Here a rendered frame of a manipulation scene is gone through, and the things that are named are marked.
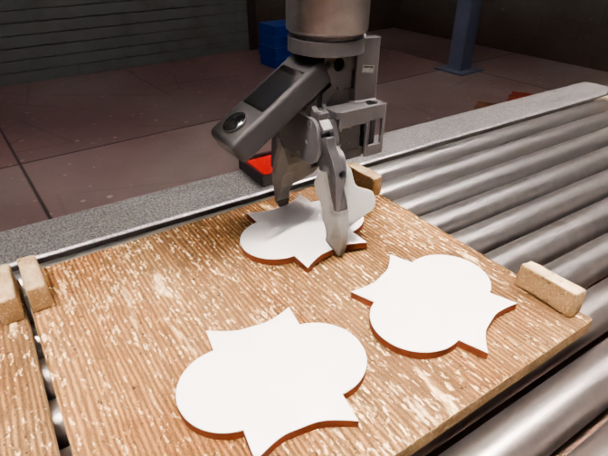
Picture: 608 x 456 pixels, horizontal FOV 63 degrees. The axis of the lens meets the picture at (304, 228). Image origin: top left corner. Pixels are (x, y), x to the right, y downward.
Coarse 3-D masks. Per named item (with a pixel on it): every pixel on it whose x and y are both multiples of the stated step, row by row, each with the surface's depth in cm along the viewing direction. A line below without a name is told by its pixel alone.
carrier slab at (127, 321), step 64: (128, 256) 51; (192, 256) 51; (384, 256) 51; (64, 320) 43; (128, 320) 43; (192, 320) 43; (256, 320) 43; (320, 320) 43; (512, 320) 43; (576, 320) 43; (64, 384) 37; (128, 384) 37; (384, 384) 37; (448, 384) 37; (512, 384) 39; (128, 448) 33; (192, 448) 33; (320, 448) 33; (384, 448) 33
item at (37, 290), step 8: (32, 256) 47; (24, 264) 46; (32, 264) 46; (24, 272) 44; (32, 272) 44; (40, 272) 44; (24, 280) 43; (32, 280) 43; (40, 280) 43; (24, 288) 43; (32, 288) 43; (40, 288) 43; (48, 288) 44; (32, 296) 43; (40, 296) 43; (48, 296) 44; (32, 304) 43; (40, 304) 44; (48, 304) 44
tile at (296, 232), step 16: (288, 208) 58; (304, 208) 57; (320, 208) 57; (256, 224) 55; (272, 224) 55; (288, 224) 55; (304, 224) 54; (320, 224) 54; (352, 224) 54; (240, 240) 52; (256, 240) 52; (272, 240) 52; (288, 240) 52; (304, 240) 52; (320, 240) 52; (352, 240) 52; (256, 256) 50; (272, 256) 50; (288, 256) 50; (304, 256) 50; (320, 256) 50
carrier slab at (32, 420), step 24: (24, 312) 44; (0, 336) 41; (24, 336) 41; (0, 360) 39; (24, 360) 39; (0, 384) 37; (24, 384) 37; (0, 408) 35; (24, 408) 35; (48, 408) 36; (0, 432) 34; (24, 432) 34; (48, 432) 34
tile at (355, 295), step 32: (448, 256) 50; (384, 288) 45; (416, 288) 45; (448, 288) 45; (480, 288) 45; (384, 320) 42; (416, 320) 42; (448, 320) 42; (480, 320) 42; (416, 352) 39; (448, 352) 40; (480, 352) 39
